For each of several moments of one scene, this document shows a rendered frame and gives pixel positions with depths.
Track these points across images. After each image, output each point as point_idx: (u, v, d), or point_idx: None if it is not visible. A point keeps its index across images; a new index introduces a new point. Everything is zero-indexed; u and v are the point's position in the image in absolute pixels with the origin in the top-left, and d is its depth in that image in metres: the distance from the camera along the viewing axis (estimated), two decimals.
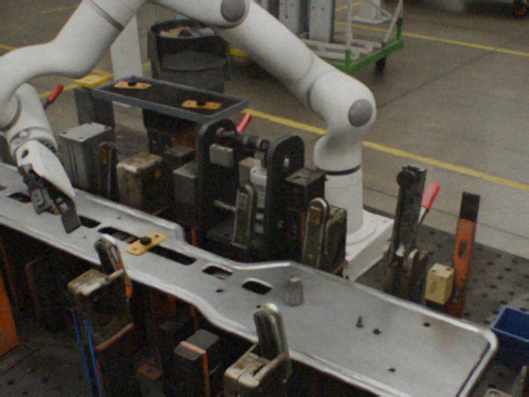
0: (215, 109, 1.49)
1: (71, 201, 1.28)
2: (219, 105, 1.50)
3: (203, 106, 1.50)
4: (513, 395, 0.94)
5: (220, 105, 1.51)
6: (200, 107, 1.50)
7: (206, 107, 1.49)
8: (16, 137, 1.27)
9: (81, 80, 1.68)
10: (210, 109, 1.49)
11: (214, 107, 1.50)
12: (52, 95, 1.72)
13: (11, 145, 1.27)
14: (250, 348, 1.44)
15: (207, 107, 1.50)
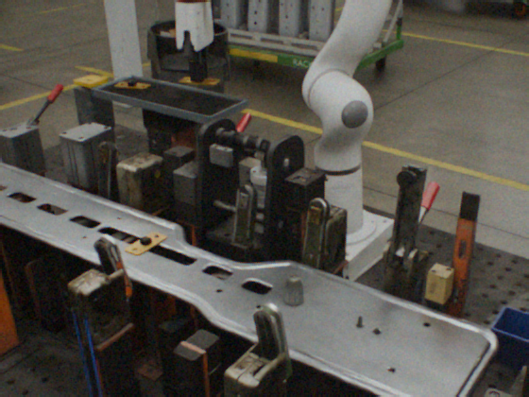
0: (213, 84, 1.46)
1: None
2: (217, 81, 1.48)
3: (201, 81, 1.47)
4: (513, 395, 0.94)
5: (218, 80, 1.48)
6: (198, 82, 1.47)
7: (204, 83, 1.47)
8: None
9: (81, 80, 1.68)
10: (208, 84, 1.46)
11: (213, 82, 1.47)
12: (52, 95, 1.72)
13: None
14: (250, 348, 1.44)
15: (205, 82, 1.47)
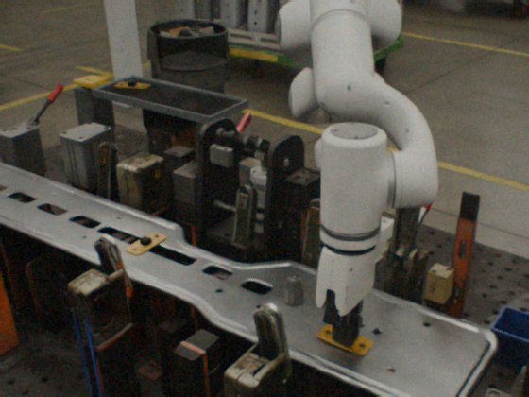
0: (363, 353, 1.01)
1: None
2: (369, 346, 1.03)
3: None
4: (513, 395, 0.94)
5: (371, 344, 1.03)
6: (342, 345, 1.03)
7: (350, 348, 1.02)
8: None
9: (81, 80, 1.68)
10: (354, 352, 1.02)
11: (363, 348, 1.02)
12: (52, 95, 1.72)
13: None
14: (250, 348, 1.44)
15: (351, 347, 1.02)
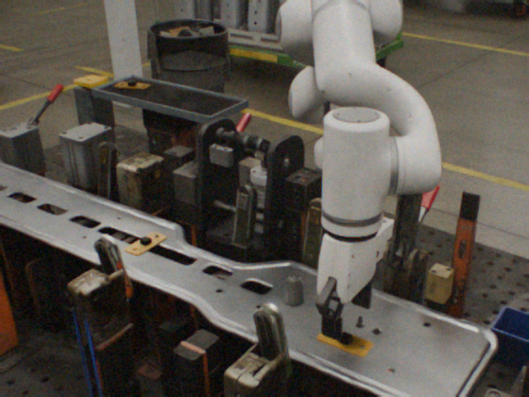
0: (363, 355, 1.01)
1: None
2: (369, 348, 1.03)
3: (347, 345, 1.03)
4: (513, 395, 0.94)
5: (371, 346, 1.03)
6: (342, 347, 1.03)
7: (350, 350, 1.02)
8: None
9: (81, 80, 1.68)
10: (354, 353, 1.02)
11: (363, 350, 1.02)
12: (52, 95, 1.72)
13: None
14: (250, 348, 1.44)
15: (351, 349, 1.02)
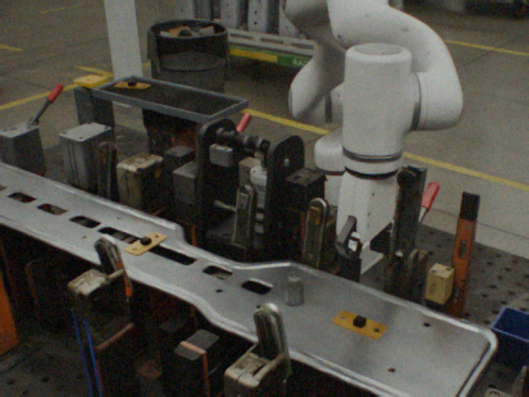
0: (377, 338, 1.05)
1: None
2: (383, 331, 1.06)
3: (361, 328, 1.07)
4: (513, 395, 0.94)
5: (385, 329, 1.07)
6: (356, 330, 1.07)
7: (365, 333, 1.06)
8: None
9: (81, 80, 1.68)
10: (368, 336, 1.05)
11: (377, 333, 1.06)
12: (52, 95, 1.72)
13: None
14: (250, 348, 1.44)
15: (366, 332, 1.06)
